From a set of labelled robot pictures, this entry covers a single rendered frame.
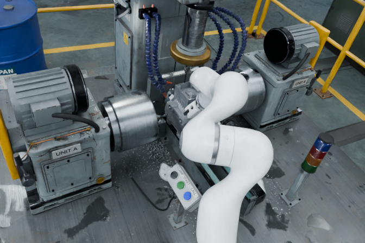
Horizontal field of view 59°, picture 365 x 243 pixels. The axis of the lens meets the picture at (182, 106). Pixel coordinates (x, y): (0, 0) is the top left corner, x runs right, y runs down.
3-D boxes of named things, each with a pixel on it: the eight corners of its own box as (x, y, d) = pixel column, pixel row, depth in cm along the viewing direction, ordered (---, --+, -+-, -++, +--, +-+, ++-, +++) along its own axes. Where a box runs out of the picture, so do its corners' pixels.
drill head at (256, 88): (192, 102, 180) (199, 64, 163) (249, 86, 198) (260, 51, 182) (216, 132, 164) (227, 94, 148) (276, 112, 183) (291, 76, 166)
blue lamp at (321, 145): (310, 143, 131) (315, 135, 128) (320, 139, 133) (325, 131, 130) (321, 154, 127) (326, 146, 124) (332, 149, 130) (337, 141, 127)
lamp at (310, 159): (302, 158, 137) (306, 151, 134) (312, 153, 139) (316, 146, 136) (313, 168, 133) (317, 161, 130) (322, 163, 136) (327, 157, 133)
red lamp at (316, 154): (306, 151, 134) (310, 143, 131) (316, 146, 136) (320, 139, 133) (317, 161, 130) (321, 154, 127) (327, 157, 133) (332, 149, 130)
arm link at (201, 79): (187, 72, 96) (184, 81, 126) (225, 111, 96) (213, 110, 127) (209, 51, 96) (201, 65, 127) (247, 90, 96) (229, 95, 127)
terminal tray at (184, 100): (172, 96, 156) (174, 84, 152) (191, 91, 161) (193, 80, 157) (185, 112, 149) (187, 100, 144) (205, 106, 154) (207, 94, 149)
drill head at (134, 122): (69, 135, 150) (63, 94, 134) (142, 115, 167) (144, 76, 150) (86, 176, 135) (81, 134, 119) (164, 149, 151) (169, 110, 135)
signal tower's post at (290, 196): (278, 193, 155) (312, 133, 127) (290, 188, 158) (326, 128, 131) (289, 208, 150) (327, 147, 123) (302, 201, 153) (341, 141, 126)
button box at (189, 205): (169, 177, 129) (162, 173, 125) (182, 166, 129) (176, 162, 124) (190, 213, 118) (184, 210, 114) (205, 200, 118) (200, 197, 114)
